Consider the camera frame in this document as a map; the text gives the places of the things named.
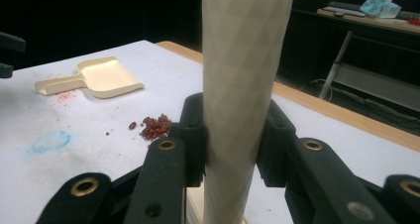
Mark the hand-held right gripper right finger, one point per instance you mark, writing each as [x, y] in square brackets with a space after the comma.
[275, 141]

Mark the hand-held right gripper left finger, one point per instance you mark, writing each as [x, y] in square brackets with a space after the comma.
[193, 134]

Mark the pile of red beans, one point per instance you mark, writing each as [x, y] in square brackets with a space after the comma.
[155, 128]

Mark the cream plastic dustpan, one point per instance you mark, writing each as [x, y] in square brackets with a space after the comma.
[99, 77]

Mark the grey metal desk leg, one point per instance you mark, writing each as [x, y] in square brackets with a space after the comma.
[335, 67]

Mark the grey lower shelf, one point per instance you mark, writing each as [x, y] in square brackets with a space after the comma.
[379, 85]

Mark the dark keyboard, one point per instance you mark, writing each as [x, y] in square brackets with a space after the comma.
[343, 10]

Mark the wooden desk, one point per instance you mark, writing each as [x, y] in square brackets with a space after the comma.
[389, 24]

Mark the blue tissue pack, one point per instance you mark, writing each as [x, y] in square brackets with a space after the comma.
[381, 6]

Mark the small red object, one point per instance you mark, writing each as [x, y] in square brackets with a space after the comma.
[414, 21]

